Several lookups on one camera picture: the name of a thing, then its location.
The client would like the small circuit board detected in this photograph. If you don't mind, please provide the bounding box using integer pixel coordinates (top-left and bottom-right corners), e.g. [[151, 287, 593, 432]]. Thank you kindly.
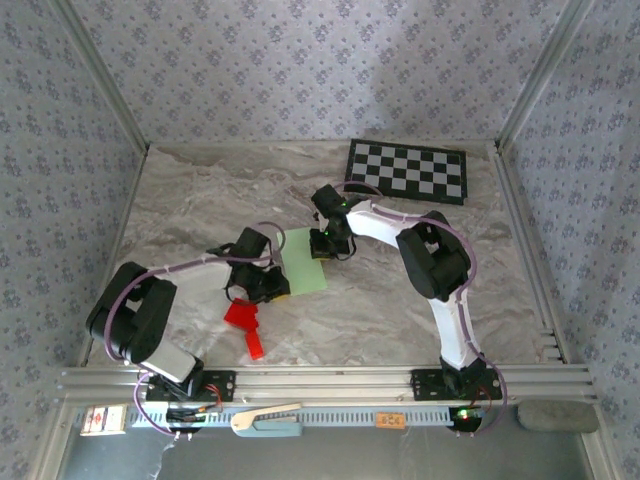
[[448, 406, 482, 431], [166, 407, 223, 426]]

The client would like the aluminium corner post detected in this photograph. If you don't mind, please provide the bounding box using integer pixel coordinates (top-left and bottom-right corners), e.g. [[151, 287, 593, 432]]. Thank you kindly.
[[494, 0, 596, 151], [49, 0, 151, 154]]

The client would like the aluminium side rail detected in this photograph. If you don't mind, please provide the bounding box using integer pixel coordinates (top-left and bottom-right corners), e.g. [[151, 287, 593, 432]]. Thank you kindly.
[[74, 144, 151, 369], [494, 142, 571, 364]]

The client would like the light green paper sheet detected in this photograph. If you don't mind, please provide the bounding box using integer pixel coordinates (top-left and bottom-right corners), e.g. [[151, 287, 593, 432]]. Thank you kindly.
[[276, 226, 329, 297]]

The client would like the grey slotted cable duct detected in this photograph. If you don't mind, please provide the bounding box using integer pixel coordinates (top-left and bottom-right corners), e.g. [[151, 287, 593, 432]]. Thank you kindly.
[[124, 405, 484, 430]]

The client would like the wooden handled tool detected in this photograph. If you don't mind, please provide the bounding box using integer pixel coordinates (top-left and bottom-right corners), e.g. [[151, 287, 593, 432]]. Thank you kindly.
[[231, 402, 304, 432]]

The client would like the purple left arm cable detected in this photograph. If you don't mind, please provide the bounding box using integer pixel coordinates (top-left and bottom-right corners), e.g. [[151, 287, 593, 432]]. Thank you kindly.
[[102, 221, 287, 437]]

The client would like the small printed cardboard box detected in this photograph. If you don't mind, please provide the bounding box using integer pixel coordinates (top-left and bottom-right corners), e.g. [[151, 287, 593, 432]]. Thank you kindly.
[[79, 404, 127, 437]]

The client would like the black and grey chessboard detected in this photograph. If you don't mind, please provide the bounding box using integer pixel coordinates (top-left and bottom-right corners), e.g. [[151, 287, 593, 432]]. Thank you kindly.
[[343, 138, 469, 207]]

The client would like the aluminium front rail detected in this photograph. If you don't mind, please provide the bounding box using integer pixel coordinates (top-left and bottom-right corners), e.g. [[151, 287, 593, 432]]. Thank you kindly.
[[57, 364, 599, 405]]

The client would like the red toy brick block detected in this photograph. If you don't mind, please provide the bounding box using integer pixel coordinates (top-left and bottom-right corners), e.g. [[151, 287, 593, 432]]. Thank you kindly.
[[223, 298, 265, 362]]

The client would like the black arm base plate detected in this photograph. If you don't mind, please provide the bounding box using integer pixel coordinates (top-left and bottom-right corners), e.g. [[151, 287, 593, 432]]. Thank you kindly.
[[144, 368, 237, 404], [410, 368, 504, 401]]

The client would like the blue-grey plastic holder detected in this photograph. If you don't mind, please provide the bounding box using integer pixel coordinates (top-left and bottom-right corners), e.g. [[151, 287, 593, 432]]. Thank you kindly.
[[234, 419, 305, 439]]

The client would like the grey stone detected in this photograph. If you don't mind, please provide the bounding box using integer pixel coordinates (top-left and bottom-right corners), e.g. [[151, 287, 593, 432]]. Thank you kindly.
[[516, 399, 600, 434]]

